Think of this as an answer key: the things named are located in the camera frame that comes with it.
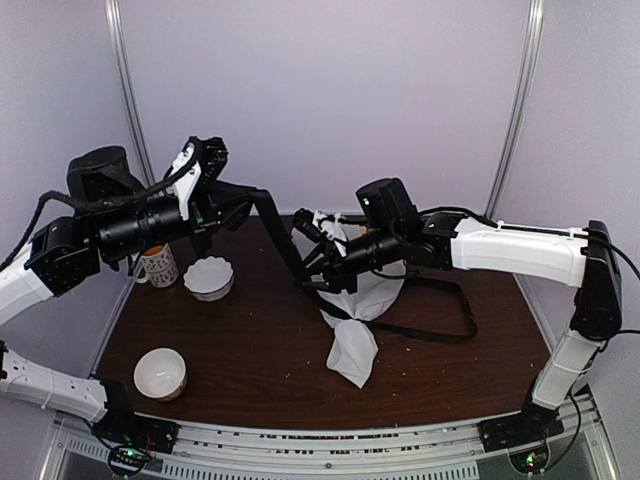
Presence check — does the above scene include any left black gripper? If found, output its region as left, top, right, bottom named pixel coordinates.
left=95, top=180, right=258, bottom=261

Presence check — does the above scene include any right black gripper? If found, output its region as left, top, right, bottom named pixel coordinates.
left=293, top=224, right=403, bottom=294

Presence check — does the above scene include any black ribbon strap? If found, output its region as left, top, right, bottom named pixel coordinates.
left=249, top=187, right=479, bottom=345

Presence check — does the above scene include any translucent white wrapping paper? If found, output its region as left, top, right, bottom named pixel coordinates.
left=320, top=260, right=406, bottom=389

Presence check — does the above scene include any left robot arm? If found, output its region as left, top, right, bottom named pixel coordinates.
left=1, top=137, right=282, bottom=444

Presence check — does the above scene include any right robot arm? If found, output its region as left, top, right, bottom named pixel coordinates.
left=311, top=178, right=622, bottom=442

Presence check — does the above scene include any white scalloped bowl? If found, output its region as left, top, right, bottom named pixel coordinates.
left=183, top=256, right=235, bottom=302

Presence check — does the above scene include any yellow patterned cup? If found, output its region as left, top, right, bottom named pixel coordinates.
left=133, top=244, right=179, bottom=288

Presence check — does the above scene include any plain white bowl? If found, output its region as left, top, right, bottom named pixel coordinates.
left=133, top=347, right=187, bottom=402

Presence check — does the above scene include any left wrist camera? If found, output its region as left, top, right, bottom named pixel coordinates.
left=168, top=136, right=228, bottom=221

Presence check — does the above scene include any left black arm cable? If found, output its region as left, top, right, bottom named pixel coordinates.
left=0, top=137, right=206, bottom=271

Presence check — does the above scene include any aluminium front rail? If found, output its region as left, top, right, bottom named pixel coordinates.
left=49, top=394, right=606, bottom=480

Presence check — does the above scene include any left aluminium frame post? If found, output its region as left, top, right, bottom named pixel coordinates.
left=104, top=0, right=157, bottom=186

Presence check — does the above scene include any aluminium frame post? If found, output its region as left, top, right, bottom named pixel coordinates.
left=104, top=0, right=157, bottom=186
left=485, top=0, right=546, bottom=218

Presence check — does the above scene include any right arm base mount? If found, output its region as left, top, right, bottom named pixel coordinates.
left=478, top=413, right=564, bottom=452

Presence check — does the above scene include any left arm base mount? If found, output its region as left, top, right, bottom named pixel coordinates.
left=93, top=415, right=179, bottom=454

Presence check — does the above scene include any right aluminium frame post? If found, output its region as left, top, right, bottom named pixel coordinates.
left=485, top=0, right=546, bottom=218

